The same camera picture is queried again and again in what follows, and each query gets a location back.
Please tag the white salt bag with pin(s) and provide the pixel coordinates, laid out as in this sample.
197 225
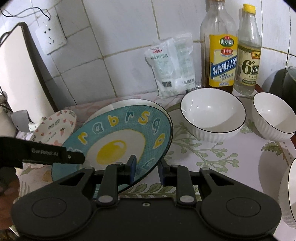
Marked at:
171 64

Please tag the white cutting board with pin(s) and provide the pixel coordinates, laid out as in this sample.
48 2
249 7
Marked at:
20 69

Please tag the yellow cap vinegar bottle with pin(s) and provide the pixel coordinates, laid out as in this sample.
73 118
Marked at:
248 64

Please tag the white wall socket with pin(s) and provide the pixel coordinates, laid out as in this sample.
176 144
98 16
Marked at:
49 38

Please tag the yellow label cooking wine bottle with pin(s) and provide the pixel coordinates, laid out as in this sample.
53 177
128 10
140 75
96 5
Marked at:
222 62

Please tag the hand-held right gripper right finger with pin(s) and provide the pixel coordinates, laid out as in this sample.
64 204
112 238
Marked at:
162 175

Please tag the grey plastic holder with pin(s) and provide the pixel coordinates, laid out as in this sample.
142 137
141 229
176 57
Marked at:
20 119

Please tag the dark pot with glass lid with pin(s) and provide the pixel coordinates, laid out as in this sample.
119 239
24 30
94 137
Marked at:
281 81

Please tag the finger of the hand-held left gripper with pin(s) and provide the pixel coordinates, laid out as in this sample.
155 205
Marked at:
75 157

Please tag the carrot print plate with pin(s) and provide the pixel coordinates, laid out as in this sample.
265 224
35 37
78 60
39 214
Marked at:
54 129

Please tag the white bowl with black rim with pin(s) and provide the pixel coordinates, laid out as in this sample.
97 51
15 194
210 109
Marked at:
275 115
289 197
212 113

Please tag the blue egg print plate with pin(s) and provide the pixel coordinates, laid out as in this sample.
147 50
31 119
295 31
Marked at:
120 139

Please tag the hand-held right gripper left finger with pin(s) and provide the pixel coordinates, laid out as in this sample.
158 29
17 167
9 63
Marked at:
132 168

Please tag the person's left hand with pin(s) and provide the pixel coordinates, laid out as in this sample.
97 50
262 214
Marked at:
5 194

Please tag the floral tablecloth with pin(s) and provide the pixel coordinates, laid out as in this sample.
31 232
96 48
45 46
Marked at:
242 160

